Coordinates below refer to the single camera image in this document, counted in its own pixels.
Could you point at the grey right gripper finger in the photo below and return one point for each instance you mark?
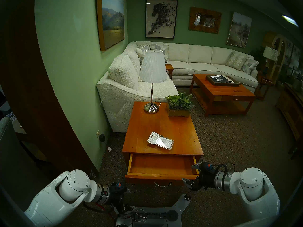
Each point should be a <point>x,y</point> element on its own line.
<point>196,166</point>
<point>188,182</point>

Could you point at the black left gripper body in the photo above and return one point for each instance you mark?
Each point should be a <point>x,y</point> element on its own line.
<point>117,193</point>

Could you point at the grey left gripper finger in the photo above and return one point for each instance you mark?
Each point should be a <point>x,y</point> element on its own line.
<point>127,191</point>

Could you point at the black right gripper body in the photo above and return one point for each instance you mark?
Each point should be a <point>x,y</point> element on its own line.
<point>206,178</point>

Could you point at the clear plastic blister package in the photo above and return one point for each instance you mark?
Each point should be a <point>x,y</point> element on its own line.
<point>163,141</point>

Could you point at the black power adapter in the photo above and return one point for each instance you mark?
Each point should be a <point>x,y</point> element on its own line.
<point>102,137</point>

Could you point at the succulent plants in box planter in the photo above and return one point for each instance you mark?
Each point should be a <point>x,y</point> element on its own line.
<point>180,103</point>

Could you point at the orange wooden end table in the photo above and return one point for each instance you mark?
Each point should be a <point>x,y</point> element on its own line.
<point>142,124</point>

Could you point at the orange wooden coffee table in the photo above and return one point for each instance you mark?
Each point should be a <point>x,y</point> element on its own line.
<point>220,91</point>

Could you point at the dark hardcover book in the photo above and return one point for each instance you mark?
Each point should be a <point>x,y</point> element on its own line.
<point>220,80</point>

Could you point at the dark wooden serving tray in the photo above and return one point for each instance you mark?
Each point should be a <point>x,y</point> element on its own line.
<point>234,84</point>

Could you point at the small wooden side table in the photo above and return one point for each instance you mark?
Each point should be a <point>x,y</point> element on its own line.
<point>169,67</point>

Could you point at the dark wooden end table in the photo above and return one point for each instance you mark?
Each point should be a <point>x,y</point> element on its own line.
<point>264,82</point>

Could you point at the white shade chrome table lamp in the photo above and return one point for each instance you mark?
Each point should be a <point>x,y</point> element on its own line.
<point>153,65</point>

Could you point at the light wooden sideboard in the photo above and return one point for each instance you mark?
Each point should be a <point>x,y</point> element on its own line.
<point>291,108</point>

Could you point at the cream sectional sofa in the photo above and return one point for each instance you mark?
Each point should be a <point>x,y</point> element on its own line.
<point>198,54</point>

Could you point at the striped beige throw pillow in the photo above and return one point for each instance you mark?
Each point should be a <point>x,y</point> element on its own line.
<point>144,46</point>
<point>236,60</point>

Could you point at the grey patchwork throw pillow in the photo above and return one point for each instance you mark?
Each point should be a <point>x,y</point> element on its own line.
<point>140,53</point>
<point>165,51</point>
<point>249,66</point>

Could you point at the tall leafy floor plant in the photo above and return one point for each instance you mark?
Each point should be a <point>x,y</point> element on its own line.
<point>258,57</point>

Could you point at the potted green plant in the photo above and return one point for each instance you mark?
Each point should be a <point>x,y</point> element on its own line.
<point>298,78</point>

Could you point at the lamp with wrapped shade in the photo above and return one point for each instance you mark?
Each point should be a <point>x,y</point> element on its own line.
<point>270,53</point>

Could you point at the dark brown wooden door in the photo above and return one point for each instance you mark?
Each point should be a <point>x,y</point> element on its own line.
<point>28,87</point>

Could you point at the arched light wood cabinet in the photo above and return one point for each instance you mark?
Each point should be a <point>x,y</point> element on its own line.
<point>280,51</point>

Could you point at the framed tree path painting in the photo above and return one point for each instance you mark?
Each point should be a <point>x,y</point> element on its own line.
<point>239,30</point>

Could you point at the framed palm tree picture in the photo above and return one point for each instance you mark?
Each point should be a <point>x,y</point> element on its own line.
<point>288,51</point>
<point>296,57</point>

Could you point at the black framed horse artwork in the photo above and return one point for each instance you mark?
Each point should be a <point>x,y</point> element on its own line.
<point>161,18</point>

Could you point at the framed mountain landscape painting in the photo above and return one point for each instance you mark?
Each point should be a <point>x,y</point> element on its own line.
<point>112,20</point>

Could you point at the fluorescent ceiling light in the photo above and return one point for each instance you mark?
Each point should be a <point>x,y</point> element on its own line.
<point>290,20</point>

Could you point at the grey robot base frame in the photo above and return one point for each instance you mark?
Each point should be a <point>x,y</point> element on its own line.
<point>175,205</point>

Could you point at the beige wall outlet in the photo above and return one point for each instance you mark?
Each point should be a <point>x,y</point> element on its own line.
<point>97,135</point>

